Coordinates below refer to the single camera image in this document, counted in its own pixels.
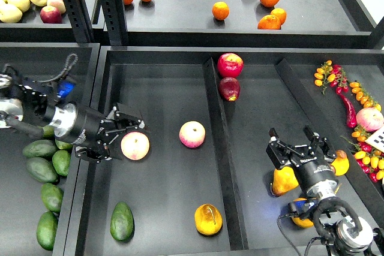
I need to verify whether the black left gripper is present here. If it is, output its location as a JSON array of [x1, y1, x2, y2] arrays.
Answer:
[[73, 103, 146, 164]]

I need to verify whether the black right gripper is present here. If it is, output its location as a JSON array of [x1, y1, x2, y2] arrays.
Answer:
[[266, 125, 338, 192]]

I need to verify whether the green avocado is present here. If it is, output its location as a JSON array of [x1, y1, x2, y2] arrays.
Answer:
[[110, 202, 134, 241]]

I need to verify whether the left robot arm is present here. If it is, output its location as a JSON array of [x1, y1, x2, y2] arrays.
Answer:
[[1, 53, 150, 163]]

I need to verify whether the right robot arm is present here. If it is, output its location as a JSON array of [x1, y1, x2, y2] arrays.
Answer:
[[266, 126, 383, 255]]

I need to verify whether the avocado middle right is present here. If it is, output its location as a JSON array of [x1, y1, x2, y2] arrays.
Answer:
[[52, 150, 71, 177]]

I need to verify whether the avocado middle left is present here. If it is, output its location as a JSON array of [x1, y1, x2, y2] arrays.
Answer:
[[22, 140, 58, 158]]

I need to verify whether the avocado centre dark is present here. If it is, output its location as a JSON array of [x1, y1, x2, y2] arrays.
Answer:
[[26, 157, 59, 183]]

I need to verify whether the avocado lower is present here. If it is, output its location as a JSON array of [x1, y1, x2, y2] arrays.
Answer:
[[41, 183, 64, 213]]

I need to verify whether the yellow pear bottom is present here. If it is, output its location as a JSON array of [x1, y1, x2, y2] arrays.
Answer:
[[291, 217, 314, 228]]

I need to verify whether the avocado bottom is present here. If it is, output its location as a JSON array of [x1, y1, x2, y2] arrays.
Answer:
[[36, 211, 58, 251]]

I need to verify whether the yellow pear shelf front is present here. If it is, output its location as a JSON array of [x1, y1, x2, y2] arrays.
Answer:
[[0, 4, 23, 23]]

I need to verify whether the pink apple left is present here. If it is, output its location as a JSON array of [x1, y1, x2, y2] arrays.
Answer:
[[121, 131, 150, 161]]

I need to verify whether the pink apple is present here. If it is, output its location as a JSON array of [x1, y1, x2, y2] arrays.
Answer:
[[356, 107, 383, 132], [121, 131, 150, 161], [179, 121, 206, 148]]

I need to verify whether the red chili pepper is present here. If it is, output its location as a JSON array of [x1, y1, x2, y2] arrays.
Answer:
[[339, 94, 357, 128]]

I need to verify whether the cherry tomato vine upper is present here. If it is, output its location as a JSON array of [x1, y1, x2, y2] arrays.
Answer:
[[314, 60, 349, 94]]

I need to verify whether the cherry tomato vine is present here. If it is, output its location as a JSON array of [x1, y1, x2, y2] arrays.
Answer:
[[341, 80, 384, 183], [314, 60, 349, 94]]

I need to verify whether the pink apple far right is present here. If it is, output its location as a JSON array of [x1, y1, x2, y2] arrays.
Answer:
[[356, 107, 383, 132]]

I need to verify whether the cherry tomato vine lower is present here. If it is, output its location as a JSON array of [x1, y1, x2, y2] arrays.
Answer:
[[341, 80, 384, 183]]

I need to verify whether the dark red apple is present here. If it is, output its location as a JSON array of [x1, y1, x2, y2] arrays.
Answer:
[[218, 77, 241, 102]]

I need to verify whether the checkered marker card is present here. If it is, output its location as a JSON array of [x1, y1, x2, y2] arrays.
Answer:
[[365, 127, 384, 152]]

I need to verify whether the pink apple centre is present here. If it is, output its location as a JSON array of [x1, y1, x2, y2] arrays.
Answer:
[[179, 121, 206, 148]]

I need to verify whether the bright red apple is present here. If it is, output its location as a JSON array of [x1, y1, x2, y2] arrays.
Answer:
[[217, 53, 244, 78]]

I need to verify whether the black left tray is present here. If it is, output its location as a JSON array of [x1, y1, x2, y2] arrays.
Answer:
[[1, 43, 100, 255]]

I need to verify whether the black tray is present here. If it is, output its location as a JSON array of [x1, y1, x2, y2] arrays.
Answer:
[[62, 45, 384, 256], [1, 43, 100, 255]]

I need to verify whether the black centre tray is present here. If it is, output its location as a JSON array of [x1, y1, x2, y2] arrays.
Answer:
[[62, 45, 384, 256]]

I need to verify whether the orange shelf front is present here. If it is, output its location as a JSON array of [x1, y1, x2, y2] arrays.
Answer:
[[257, 15, 281, 30]]

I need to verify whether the orange shelf right small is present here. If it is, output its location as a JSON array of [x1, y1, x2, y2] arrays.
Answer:
[[270, 8, 287, 25]]

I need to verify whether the red apple on shelf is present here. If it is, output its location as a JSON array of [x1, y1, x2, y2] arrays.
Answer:
[[40, 5, 62, 24]]

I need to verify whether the black upper shelf board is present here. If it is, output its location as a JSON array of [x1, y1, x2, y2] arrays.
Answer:
[[125, 0, 382, 49]]

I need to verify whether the peach on shelf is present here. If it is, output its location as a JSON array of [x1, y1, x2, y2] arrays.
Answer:
[[47, 0, 66, 14]]

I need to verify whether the orange shelf centre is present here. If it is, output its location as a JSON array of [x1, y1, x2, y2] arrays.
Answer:
[[212, 1, 230, 20]]

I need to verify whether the black shelf upright right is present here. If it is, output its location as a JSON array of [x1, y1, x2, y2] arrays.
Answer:
[[101, 0, 129, 46]]

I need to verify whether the black shelf upright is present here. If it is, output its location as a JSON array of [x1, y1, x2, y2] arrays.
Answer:
[[101, 0, 129, 46], [63, 0, 94, 43]]

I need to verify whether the black shelf upright left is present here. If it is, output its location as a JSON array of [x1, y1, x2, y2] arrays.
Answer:
[[63, 0, 94, 43]]

